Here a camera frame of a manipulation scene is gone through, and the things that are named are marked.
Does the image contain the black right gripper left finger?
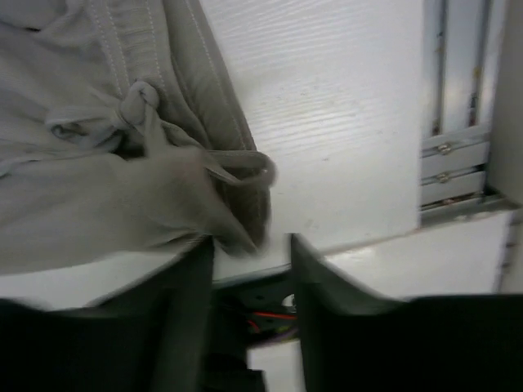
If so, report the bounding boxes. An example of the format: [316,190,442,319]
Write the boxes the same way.
[0,236,216,392]

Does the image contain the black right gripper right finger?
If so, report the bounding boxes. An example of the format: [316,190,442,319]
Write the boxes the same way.
[289,234,522,391]

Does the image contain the grey trousers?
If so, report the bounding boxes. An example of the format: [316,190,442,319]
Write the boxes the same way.
[1,1,275,274]

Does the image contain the aluminium side rail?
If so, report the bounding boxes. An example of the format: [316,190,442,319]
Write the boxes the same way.
[420,1,508,212]

